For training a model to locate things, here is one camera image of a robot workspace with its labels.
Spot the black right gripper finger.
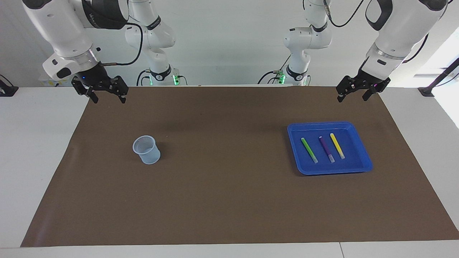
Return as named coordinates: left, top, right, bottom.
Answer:
left=72, top=81, right=99, bottom=104
left=104, top=76, right=129, bottom=104

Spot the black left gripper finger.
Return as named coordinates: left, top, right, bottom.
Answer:
left=362, top=79, right=391, bottom=102
left=336, top=76, right=358, bottom=103

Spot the yellow pen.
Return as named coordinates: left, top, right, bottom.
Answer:
left=330, top=133, right=346, bottom=159

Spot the purple pen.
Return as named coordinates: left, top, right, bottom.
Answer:
left=318, top=136, right=336, bottom=163

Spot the green pen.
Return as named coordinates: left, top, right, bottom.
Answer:
left=301, top=137, right=319, bottom=164

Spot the white socket box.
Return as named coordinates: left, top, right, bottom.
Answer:
left=39, top=76, right=77, bottom=87

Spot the translucent plastic cup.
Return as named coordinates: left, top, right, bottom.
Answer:
left=132, top=135, right=161, bottom=165

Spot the blue plastic tray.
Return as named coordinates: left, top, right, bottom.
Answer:
left=287, top=121, right=373, bottom=176

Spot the black table clamp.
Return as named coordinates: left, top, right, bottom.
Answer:
left=0, top=74, right=19, bottom=97

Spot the brown table mat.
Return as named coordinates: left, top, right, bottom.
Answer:
left=20, top=86, right=459, bottom=248

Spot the black base cable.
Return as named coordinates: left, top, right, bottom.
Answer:
left=136, top=69, right=151, bottom=86
left=257, top=54, right=292, bottom=85

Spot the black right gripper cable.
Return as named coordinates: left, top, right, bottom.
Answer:
left=100, top=22, right=144, bottom=67

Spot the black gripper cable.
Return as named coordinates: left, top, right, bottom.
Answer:
left=323, top=0, right=449, bottom=64
left=100, top=22, right=144, bottom=67

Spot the black camera stand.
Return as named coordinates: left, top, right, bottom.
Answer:
left=418, top=57, right=459, bottom=97

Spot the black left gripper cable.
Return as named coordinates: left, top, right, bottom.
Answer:
left=323, top=0, right=449, bottom=64

